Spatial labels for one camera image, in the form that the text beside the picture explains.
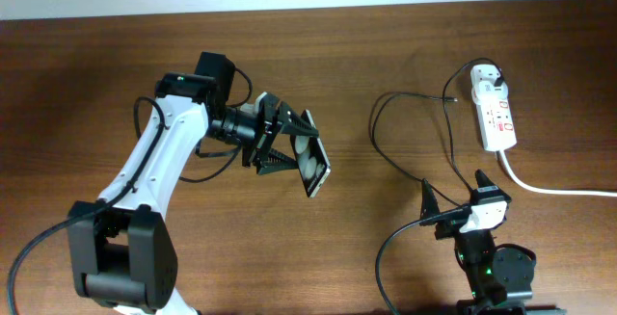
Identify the black Galaxy smartphone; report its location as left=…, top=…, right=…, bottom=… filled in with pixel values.
left=290, top=136, right=332, bottom=197

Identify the white power strip cord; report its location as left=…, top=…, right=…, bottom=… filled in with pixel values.
left=496, top=149, right=617, bottom=198

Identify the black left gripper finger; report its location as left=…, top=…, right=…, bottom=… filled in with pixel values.
left=278, top=101, right=319, bottom=138
left=254, top=148, right=298, bottom=175

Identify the black charger cable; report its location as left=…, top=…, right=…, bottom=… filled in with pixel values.
left=369, top=57, right=506, bottom=206

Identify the white power strip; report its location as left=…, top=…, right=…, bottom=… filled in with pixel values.
left=470, top=65, right=517, bottom=152

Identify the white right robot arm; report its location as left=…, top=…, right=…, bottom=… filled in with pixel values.
left=420, top=170, right=536, bottom=314

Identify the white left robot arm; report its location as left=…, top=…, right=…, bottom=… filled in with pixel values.
left=67, top=52, right=332, bottom=314

